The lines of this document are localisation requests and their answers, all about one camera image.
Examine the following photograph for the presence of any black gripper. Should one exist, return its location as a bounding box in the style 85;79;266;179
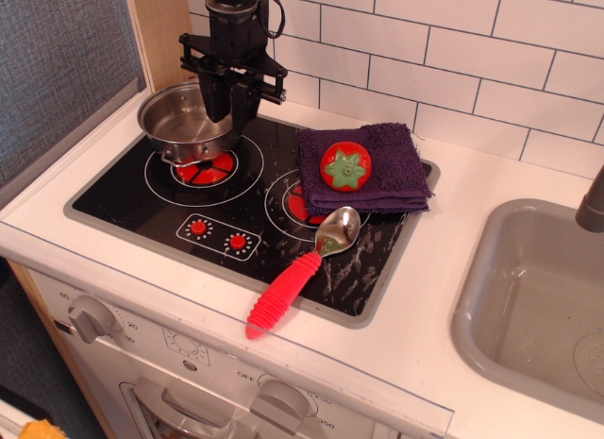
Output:
178;0;288;133

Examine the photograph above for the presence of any stainless steel pot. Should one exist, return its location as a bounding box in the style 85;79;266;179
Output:
137;81;241;168

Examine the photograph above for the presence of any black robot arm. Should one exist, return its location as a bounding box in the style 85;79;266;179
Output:
178;0;288;132

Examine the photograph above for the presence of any red left stove knob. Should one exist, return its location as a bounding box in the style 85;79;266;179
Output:
190;220;208;236

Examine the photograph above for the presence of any red stove knob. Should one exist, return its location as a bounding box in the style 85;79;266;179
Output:
190;220;208;236
228;234;247;250

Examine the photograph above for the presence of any red right stove knob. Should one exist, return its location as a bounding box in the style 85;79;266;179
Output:
228;234;247;250

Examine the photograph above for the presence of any black toy stovetop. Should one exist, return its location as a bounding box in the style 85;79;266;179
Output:
64;119;419;329

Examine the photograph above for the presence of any red toy tomato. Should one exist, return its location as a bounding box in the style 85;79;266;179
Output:
320;141;372;193

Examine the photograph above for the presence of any purple folded cloth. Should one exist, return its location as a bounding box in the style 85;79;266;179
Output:
298;123;432;215

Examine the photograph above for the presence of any grey left oven knob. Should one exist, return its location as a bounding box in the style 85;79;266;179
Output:
68;295;116;344

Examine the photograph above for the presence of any grey oven knob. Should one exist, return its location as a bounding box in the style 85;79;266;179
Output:
250;380;310;435
68;295;116;344

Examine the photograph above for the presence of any grey right oven knob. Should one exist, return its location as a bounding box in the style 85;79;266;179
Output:
250;380;310;435

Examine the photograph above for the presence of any grey sink basin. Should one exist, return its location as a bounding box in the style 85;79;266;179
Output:
451;199;603;423

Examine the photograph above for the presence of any grey faucet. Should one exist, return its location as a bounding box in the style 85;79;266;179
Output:
575;167;604;233

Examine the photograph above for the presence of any yellow object at corner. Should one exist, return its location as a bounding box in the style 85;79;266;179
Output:
18;419;67;439

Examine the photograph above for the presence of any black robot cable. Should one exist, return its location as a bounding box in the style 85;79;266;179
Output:
257;0;287;40

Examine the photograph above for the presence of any wooden side post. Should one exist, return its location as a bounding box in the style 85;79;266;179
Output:
126;0;192;92

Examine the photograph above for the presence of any red handled metal spoon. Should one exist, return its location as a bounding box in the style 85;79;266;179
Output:
245;207;361;340

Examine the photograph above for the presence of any silver oven door handle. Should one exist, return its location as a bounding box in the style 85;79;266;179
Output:
132;378;261;438

